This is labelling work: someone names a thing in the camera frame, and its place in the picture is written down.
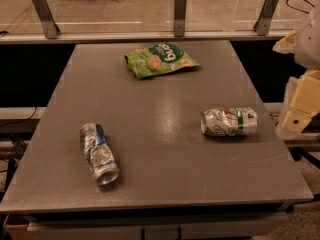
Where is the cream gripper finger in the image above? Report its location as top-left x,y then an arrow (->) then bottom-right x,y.
272,28 -> 298,54
276,69 -> 320,139

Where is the crushed silver blue Red Bull can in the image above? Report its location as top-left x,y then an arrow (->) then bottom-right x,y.
80,123 -> 120,186

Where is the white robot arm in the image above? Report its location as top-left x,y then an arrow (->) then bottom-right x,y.
273,4 -> 320,139

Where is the crushed white green soda can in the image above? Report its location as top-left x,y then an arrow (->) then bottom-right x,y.
200,107 -> 258,137

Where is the green snack bag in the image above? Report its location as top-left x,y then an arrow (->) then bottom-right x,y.
124,43 -> 199,79

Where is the cardboard box under table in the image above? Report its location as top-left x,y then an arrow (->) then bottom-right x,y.
4,215 -> 37,240

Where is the right metal bracket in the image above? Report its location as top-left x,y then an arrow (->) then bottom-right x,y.
254,0 -> 279,36

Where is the middle metal bracket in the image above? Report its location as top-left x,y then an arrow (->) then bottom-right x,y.
173,0 -> 187,37

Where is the black cable at left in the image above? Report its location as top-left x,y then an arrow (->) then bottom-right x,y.
0,106 -> 38,129

